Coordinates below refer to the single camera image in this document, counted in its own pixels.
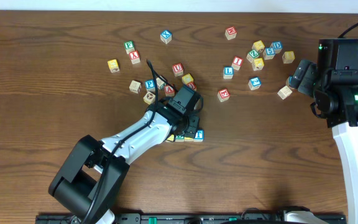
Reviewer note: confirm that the red X block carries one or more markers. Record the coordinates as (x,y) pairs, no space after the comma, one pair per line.
(134,57)

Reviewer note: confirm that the blue D block lower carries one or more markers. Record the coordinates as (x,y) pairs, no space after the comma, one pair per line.
(288,82)

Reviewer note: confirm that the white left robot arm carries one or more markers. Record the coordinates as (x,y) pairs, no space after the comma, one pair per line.
(91,176)

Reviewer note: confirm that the red M block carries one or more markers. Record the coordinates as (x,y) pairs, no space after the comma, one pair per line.
(230,33)

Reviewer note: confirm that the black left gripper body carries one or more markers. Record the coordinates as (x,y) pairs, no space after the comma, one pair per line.
(193,123)

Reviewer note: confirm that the blue P block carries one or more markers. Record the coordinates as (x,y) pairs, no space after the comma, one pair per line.
(150,85)

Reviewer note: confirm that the red U block lower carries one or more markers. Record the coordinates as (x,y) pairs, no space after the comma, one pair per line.
(192,86)

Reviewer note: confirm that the yellow block below Z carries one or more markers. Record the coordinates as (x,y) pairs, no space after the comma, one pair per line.
(257,64)

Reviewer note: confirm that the yellow 8 block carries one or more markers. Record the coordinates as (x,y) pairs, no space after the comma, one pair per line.
(288,57)

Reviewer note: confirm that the red Q block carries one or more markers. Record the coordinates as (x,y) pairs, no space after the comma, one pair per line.
(223,95)

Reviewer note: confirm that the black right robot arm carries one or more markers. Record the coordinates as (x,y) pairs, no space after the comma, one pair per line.
(332,82)

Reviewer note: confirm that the red U block upper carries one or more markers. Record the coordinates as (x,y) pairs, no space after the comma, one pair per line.
(178,69)

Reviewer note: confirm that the plain white green-edged block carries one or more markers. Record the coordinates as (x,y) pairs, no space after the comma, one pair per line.
(160,83)

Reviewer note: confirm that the green Z block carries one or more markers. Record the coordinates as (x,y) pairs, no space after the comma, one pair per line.
(252,55)

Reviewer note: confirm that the red I block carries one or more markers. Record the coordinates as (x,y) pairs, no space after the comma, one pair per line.
(237,63)

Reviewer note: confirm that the blue 5 block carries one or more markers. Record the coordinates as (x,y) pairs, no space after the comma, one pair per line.
(268,53)

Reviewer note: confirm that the blue T block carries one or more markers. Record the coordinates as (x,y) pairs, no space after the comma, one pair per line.
(199,137)

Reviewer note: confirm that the blue 2 block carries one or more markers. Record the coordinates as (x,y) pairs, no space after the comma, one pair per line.
(254,83)

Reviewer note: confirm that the blue D block upper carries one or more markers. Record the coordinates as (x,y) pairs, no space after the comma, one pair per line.
(277,46)

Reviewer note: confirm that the green B block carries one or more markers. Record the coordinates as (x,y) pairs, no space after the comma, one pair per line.
(179,138)

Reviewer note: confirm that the red A block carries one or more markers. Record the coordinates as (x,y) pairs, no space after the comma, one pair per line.
(169,91)

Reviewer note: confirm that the red u block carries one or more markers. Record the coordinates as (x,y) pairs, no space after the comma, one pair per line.
(192,86)
(178,69)

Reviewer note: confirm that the yellow O block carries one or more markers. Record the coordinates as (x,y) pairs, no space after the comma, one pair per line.
(171,138)

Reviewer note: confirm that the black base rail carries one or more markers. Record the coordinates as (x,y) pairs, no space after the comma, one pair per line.
(250,215)

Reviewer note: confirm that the blue d block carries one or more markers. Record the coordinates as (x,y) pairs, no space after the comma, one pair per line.
(288,82)
(277,46)

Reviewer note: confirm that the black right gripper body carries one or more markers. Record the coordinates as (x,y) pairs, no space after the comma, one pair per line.
(313,78)

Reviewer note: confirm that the soccer ball block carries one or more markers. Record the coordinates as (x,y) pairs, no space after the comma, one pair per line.
(149,98)

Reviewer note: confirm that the blue X block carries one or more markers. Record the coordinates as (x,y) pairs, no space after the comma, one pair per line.
(166,36)

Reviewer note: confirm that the green F block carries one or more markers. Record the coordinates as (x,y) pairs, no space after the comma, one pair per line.
(129,47)

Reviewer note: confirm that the plain number 6 block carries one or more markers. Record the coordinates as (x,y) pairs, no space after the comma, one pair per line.
(135,86)

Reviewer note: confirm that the blue L block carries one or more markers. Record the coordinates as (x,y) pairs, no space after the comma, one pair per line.
(228,73)

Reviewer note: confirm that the plain white block right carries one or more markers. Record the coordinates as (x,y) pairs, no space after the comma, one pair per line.
(284,92)

